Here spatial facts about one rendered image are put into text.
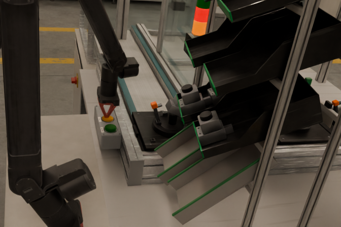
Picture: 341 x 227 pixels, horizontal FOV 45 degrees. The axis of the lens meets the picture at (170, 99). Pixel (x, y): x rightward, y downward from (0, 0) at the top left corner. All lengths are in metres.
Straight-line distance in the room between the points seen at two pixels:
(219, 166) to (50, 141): 0.69
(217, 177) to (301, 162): 0.56
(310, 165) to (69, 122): 0.93
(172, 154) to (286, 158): 0.47
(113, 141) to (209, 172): 0.43
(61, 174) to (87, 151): 0.68
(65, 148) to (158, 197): 0.40
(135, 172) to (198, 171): 0.27
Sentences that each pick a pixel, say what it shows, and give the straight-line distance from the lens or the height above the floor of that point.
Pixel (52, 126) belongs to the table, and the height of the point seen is 0.86.
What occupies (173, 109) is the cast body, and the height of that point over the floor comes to 1.06.
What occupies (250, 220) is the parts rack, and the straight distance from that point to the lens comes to 1.06.
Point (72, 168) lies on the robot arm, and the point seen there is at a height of 1.22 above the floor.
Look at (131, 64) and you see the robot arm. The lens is 1.39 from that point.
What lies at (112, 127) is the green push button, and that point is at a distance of 1.42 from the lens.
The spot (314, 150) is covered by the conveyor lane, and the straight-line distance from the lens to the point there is 1.57.
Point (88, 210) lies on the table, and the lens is 1.26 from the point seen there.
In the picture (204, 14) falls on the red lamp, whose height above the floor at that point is 1.34.
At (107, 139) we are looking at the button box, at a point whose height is 0.94.
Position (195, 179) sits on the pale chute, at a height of 1.04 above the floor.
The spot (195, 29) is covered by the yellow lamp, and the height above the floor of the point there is 1.28.
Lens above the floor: 1.72
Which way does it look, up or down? 27 degrees down
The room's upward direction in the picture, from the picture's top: 9 degrees clockwise
